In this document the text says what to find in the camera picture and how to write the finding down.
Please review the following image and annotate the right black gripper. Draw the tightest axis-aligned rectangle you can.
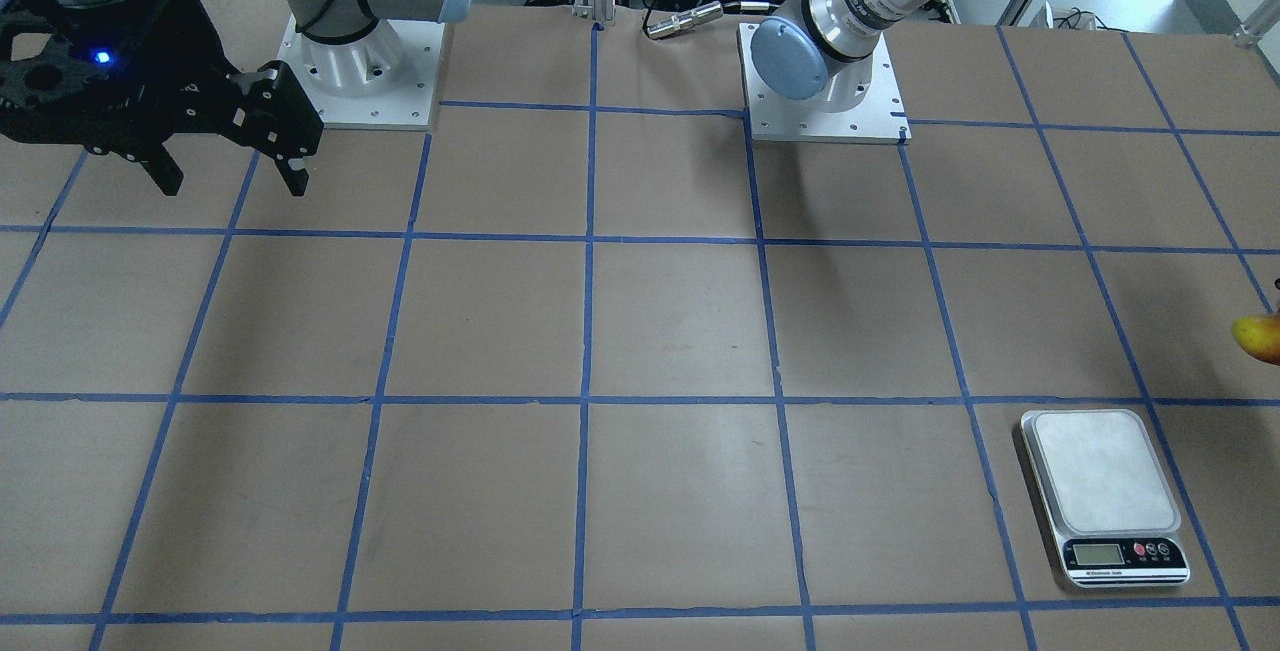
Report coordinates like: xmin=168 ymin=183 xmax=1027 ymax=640
xmin=3 ymin=0 xmax=323 ymax=197

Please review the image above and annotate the red yellow mango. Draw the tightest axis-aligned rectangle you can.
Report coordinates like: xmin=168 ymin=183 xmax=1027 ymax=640
xmin=1230 ymin=312 xmax=1280 ymax=367

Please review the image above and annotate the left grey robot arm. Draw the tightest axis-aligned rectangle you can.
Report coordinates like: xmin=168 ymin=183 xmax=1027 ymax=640
xmin=749 ymin=0 xmax=928 ymax=101

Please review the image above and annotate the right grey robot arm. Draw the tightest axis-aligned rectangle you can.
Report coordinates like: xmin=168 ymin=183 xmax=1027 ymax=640
xmin=3 ymin=0 xmax=471 ymax=196

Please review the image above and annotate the silver metal cylinder connector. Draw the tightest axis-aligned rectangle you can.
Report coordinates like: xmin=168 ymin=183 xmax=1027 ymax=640
xmin=643 ymin=1 xmax=724 ymax=41

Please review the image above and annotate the silver digital kitchen scale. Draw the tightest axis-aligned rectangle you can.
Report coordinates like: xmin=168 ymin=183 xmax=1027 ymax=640
xmin=1019 ymin=408 xmax=1192 ymax=590

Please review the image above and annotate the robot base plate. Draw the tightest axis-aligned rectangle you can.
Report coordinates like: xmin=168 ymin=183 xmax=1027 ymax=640
xmin=279 ymin=19 xmax=449 ymax=130
xmin=739 ymin=23 xmax=911 ymax=145

